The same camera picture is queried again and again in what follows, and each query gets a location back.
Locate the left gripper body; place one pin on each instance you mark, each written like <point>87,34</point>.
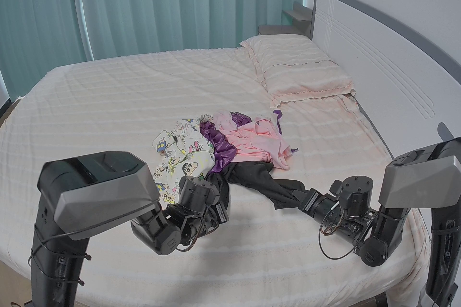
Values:
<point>221,214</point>

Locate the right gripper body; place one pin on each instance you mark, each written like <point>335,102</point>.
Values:
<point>315,204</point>

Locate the black T-shirt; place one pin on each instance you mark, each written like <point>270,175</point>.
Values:
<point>259,179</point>

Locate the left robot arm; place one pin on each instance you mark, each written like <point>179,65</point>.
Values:
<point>97,190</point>

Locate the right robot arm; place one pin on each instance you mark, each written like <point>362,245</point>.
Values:
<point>414,183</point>

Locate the bed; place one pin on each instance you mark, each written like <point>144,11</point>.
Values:
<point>126,100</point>

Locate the purple garment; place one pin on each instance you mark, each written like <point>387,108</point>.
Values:
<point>219,147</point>

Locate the white printed pyjama top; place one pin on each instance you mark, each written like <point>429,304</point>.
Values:
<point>183,154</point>

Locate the pink garment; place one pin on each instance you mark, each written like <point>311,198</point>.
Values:
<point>252,143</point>

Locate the cream pillow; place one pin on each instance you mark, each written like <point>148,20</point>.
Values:
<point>299,68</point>

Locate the grey bedside table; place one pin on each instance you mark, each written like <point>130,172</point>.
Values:
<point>284,28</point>

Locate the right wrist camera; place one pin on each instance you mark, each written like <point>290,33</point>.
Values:
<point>336,188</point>

